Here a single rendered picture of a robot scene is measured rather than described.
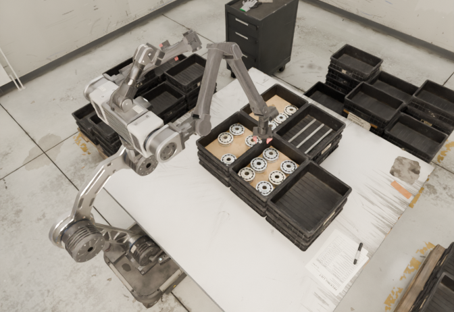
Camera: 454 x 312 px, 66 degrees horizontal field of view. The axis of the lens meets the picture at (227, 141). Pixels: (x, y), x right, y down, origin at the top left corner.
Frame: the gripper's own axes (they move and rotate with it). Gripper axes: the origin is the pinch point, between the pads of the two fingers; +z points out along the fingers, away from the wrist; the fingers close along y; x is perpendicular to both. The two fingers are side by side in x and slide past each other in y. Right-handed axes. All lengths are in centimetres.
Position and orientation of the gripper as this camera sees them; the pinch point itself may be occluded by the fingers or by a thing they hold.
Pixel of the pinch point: (261, 142)
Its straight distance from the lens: 202.9
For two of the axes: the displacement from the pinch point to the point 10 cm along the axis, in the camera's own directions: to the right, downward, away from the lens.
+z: 0.1, 6.6, 7.5
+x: -0.1, 7.5, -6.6
